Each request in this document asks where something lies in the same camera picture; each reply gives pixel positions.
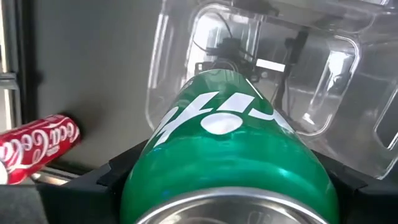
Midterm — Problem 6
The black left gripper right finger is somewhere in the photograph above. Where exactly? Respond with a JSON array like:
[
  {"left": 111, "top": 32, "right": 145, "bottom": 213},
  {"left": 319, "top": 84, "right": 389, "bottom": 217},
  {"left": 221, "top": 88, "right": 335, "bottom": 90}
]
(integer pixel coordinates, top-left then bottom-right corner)
[{"left": 310, "top": 149, "right": 398, "bottom": 224}]

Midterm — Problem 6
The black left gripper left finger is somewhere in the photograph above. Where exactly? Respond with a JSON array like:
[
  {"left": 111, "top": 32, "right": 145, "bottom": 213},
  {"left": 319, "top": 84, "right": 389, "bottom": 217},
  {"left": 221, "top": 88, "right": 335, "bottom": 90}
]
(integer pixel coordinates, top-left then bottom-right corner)
[{"left": 37, "top": 139, "right": 150, "bottom": 224}]

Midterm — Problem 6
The red Coca-Cola can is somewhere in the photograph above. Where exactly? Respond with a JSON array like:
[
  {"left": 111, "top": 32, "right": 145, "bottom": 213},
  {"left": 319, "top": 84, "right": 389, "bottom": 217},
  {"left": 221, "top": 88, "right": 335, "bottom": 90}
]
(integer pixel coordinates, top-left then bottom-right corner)
[{"left": 0, "top": 113, "right": 82, "bottom": 185}]

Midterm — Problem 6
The green Sprite can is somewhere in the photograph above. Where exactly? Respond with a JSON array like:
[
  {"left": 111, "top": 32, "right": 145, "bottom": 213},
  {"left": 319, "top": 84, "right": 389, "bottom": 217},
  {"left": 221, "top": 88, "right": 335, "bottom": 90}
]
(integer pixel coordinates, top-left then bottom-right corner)
[{"left": 119, "top": 68, "right": 340, "bottom": 224}]

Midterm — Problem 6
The clear plastic bin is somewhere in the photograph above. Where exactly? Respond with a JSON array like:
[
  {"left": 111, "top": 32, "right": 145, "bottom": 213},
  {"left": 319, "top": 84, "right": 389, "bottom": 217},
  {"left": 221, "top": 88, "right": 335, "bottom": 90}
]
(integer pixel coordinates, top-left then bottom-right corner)
[{"left": 144, "top": 0, "right": 398, "bottom": 180}]

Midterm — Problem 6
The black table mat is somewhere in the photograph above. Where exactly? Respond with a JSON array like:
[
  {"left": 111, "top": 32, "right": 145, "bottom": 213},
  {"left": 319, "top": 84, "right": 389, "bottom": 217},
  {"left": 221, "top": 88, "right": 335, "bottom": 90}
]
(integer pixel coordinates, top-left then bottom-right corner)
[{"left": 30, "top": 0, "right": 398, "bottom": 187}]

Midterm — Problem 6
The black diagonal frame strut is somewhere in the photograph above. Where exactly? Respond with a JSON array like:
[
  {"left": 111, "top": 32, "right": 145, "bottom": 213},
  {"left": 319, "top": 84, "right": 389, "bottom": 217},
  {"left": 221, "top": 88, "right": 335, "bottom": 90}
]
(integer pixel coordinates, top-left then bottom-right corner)
[{"left": 273, "top": 29, "right": 310, "bottom": 110}]

